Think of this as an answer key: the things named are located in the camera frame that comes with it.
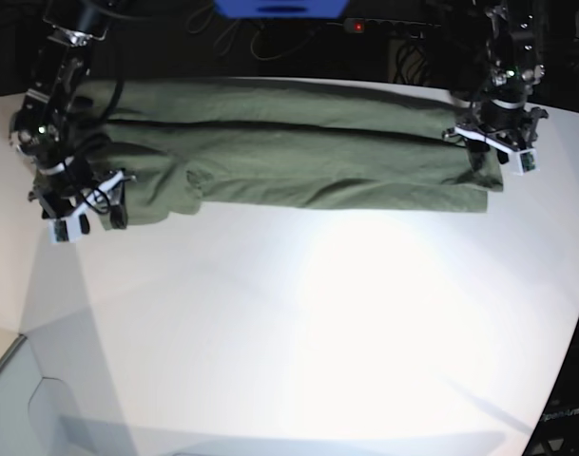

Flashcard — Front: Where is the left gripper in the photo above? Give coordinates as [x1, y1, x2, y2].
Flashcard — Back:
[442, 106, 549, 172]

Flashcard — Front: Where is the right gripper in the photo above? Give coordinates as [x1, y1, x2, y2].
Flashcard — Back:
[28, 168, 136, 230]

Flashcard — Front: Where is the green t-shirt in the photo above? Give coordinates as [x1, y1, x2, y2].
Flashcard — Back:
[77, 79, 503, 225]

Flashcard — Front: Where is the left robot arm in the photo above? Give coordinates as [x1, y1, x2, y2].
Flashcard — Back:
[442, 1, 549, 176]

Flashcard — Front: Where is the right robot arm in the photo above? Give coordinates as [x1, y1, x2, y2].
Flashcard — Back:
[10, 1, 128, 242]

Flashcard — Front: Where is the black power strip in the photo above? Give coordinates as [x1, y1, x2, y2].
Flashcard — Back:
[342, 17, 440, 40]

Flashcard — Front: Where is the blue box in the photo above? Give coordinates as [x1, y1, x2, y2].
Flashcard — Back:
[214, 0, 349, 19]

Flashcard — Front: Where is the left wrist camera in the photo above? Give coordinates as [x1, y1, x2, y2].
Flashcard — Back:
[508, 148, 538, 176]

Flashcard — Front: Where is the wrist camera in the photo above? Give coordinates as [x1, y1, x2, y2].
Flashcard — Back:
[48, 217, 84, 244]
[508, 148, 538, 176]

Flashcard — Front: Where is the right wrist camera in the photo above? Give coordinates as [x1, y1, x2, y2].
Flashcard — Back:
[48, 217, 84, 244]

